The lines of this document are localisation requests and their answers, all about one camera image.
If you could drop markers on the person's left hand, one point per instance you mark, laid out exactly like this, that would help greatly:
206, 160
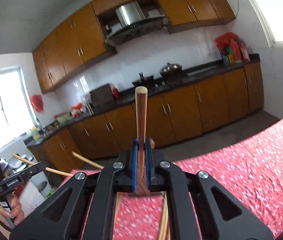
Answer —
15, 213

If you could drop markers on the red bottle on counter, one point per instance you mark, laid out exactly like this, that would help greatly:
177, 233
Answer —
115, 92

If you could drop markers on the black wok with lid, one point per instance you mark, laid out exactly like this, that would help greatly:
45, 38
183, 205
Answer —
170, 69

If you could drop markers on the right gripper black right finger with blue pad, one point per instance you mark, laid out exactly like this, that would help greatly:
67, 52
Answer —
199, 206

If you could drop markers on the steel range hood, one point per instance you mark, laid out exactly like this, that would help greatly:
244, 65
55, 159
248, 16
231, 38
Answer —
134, 19

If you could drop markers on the green bowl on counter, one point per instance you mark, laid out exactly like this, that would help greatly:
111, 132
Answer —
63, 117

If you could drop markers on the wooden chopstick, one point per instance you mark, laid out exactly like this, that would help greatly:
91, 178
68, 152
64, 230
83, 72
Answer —
118, 202
141, 109
164, 230
65, 174
87, 161

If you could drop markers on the black kitchen countertop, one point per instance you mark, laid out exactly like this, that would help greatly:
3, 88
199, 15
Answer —
188, 77

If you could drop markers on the red plastic bag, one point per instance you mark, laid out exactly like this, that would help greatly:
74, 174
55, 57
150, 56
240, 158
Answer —
224, 40

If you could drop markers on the wooden upper cabinets left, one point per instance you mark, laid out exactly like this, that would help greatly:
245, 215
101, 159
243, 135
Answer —
75, 45

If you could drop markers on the wooden chopstick under gripper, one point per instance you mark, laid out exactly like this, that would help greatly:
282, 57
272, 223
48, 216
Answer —
118, 202
164, 230

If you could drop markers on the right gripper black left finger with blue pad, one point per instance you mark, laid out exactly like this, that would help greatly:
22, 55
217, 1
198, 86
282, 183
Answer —
84, 207

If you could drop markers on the dark wooden cutting board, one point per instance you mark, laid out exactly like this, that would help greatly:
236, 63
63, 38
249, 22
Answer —
102, 94

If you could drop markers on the wooden upper cabinets right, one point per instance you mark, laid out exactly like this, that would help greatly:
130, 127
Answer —
182, 14

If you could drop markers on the wooden lower kitchen cabinets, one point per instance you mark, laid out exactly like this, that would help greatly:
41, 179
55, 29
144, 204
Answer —
183, 113

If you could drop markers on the red bag on wall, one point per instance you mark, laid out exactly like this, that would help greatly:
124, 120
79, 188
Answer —
37, 103

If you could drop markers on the red oil bottle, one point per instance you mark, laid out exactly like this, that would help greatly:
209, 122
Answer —
244, 51
235, 49

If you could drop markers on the red floral tablecloth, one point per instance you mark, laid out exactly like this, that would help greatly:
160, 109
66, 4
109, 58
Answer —
251, 170

